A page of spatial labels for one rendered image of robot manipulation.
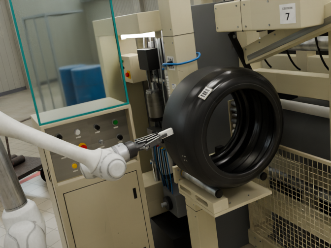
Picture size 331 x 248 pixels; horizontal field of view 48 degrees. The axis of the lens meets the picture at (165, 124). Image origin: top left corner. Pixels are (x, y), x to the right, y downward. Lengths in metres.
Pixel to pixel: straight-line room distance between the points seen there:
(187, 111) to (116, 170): 0.46
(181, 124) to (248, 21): 0.61
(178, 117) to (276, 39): 0.64
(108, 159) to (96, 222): 1.10
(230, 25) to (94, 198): 1.29
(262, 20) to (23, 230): 1.37
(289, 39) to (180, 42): 0.55
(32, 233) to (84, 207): 0.81
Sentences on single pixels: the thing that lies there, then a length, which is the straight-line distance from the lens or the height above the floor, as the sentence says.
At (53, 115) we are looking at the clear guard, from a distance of 2.23.
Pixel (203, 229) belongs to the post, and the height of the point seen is 0.49.
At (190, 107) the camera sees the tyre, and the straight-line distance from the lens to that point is 1.67.
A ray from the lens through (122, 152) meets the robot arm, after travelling 1.62.
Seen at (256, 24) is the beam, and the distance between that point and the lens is 1.87.
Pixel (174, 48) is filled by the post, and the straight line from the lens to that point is 2.03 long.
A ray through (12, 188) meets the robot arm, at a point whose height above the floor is 1.14.
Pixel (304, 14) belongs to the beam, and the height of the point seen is 1.69.
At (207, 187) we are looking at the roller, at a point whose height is 0.91.
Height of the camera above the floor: 1.77
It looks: 16 degrees down
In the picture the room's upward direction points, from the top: 8 degrees counter-clockwise
